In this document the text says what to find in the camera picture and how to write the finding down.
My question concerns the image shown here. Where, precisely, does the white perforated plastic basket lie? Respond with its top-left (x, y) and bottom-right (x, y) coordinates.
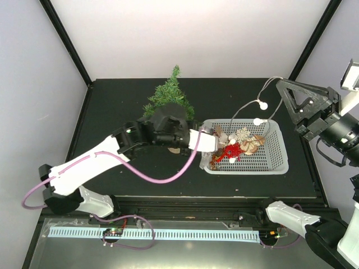
top-left (202, 118), bottom-right (289, 175)

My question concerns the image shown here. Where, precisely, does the white bulb light string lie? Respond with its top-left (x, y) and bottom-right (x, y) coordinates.
top-left (228, 76), bottom-right (284, 165)

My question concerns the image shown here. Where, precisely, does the small green christmas tree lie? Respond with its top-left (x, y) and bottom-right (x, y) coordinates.
top-left (139, 65), bottom-right (195, 130)

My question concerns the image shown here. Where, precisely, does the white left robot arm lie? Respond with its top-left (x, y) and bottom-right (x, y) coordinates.
top-left (39, 103), bottom-right (219, 224)

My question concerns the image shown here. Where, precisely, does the red star ornament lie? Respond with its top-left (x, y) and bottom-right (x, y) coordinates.
top-left (216, 142), bottom-right (245, 163)

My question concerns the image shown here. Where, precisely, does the burlap bow with berries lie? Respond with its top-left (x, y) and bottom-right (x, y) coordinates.
top-left (215, 126), bottom-right (228, 148)

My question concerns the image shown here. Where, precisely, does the white snowflake ornament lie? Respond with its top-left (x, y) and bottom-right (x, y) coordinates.
top-left (236, 127), bottom-right (251, 141)

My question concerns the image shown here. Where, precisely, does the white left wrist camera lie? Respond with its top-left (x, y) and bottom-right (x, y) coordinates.
top-left (188, 129), bottom-right (218, 152)

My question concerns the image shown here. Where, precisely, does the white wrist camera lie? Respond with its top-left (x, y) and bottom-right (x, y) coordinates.
top-left (340, 59), bottom-right (359, 92)
top-left (188, 129), bottom-right (218, 152)

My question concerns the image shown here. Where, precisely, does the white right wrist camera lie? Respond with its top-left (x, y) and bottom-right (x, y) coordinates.
top-left (340, 59), bottom-right (359, 92)

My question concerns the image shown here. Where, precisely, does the white slotted cable duct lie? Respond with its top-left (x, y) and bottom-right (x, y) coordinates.
top-left (48, 227), bottom-right (260, 243)

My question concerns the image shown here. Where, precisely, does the black frame post back right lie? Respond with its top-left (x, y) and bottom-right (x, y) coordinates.
top-left (288, 0), bottom-right (342, 81)

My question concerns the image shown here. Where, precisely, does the black frame post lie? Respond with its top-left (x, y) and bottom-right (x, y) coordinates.
top-left (39, 0), bottom-right (93, 87)
top-left (288, 0), bottom-right (342, 81)

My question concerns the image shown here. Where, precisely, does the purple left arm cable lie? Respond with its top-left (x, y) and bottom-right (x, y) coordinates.
top-left (21, 127), bottom-right (202, 249)

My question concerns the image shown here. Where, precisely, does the black frame post back left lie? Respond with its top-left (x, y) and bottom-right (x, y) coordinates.
top-left (39, 0), bottom-right (93, 87)

